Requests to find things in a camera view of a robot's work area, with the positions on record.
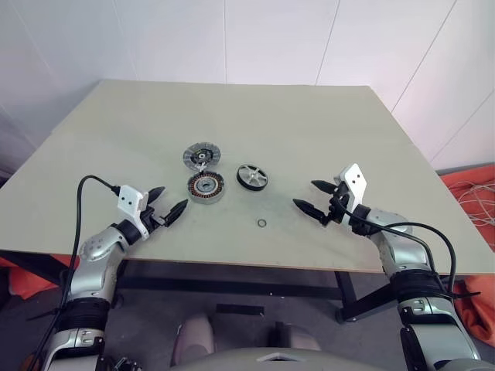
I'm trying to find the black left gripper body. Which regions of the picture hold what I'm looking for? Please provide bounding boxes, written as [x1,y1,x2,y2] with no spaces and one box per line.
[141,204,171,233]

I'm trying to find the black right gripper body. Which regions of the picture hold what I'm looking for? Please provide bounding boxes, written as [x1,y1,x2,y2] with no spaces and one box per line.
[319,181,355,228]

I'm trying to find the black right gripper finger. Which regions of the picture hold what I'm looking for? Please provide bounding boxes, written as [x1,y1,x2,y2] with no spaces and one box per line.
[292,198,324,220]
[311,179,336,194]

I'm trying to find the grey motor stator copper windings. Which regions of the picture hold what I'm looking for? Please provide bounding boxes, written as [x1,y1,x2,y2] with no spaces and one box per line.
[187,172,227,203]

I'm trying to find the silver finned rotor disc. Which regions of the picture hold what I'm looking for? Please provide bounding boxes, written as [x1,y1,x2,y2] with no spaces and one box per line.
[182,141,223,171]

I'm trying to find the black motor rotor silver spokes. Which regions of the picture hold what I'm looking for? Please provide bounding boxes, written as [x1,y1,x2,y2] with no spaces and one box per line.
[236,163,268,192]

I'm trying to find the black floor tape strip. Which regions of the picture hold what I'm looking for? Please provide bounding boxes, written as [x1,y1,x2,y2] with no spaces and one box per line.
[215,304,265,316]

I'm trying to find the small orange cloth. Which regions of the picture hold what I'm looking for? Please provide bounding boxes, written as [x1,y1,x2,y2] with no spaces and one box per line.
[0,257,74,301]

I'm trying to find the black zip tie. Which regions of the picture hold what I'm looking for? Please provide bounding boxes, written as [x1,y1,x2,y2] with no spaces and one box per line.
[440,274,483,302]

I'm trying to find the grey robot torso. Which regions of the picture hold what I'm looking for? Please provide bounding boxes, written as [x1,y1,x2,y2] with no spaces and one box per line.
[169,345,341,371]

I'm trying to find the large orange cloth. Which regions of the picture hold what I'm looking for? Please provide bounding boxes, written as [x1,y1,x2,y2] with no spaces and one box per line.
[440,164,495,349]

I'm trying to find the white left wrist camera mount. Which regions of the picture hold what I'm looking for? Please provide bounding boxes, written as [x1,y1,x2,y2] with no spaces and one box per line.
[117,185,153,240]

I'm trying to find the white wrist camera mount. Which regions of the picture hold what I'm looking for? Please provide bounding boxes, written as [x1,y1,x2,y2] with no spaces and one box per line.
[117,185,153,240]
[334,163,368,212]

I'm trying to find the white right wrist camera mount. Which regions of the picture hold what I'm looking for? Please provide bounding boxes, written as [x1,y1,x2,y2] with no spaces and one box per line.
[334,163,368,212]

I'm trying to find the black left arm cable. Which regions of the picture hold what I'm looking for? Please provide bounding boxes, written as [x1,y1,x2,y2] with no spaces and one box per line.
[26,175,123,371]

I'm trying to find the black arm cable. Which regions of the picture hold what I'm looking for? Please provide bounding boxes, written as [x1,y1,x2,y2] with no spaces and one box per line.
[342,204,459,298]
[26,175,123,371]

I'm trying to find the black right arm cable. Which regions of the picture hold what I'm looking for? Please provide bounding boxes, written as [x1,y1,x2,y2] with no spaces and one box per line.
[342,204,459,298]

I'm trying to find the black table frame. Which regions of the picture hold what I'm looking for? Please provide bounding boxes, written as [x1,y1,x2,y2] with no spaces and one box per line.
[0,249,391,324]

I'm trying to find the white cable bundle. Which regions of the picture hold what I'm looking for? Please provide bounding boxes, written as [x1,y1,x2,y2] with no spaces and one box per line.
[450,172,495,229]

